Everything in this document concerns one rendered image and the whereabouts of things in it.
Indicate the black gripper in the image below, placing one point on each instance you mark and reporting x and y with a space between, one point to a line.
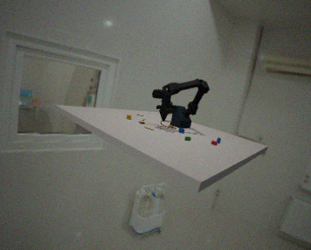
165 109

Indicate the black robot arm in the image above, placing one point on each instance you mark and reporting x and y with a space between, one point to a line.
175 88

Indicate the blue cube block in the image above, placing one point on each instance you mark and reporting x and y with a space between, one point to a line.
181 130

